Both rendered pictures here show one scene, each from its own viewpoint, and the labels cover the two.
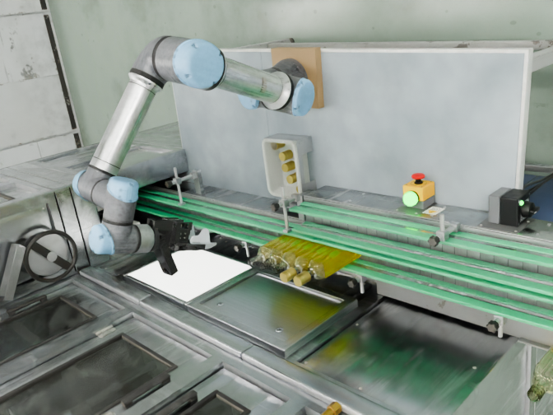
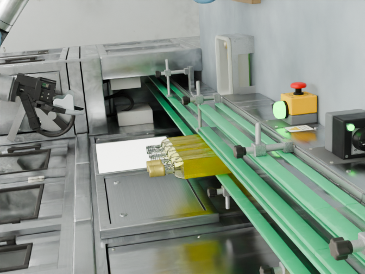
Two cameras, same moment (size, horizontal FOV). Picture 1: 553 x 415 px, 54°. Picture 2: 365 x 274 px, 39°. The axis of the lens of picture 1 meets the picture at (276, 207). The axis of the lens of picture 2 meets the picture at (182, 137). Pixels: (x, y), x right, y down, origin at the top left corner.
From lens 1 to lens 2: 0.99 m
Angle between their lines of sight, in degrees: 31
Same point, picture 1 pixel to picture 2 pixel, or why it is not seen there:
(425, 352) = not seen: outside the picture
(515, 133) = not seen: outside the picture
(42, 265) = (46, 121)
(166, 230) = (29, 86)
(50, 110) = (191, 19)
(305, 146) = (244, 45)
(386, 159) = (291, 65)
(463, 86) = not seen: outside the picture
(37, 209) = (51, 74)
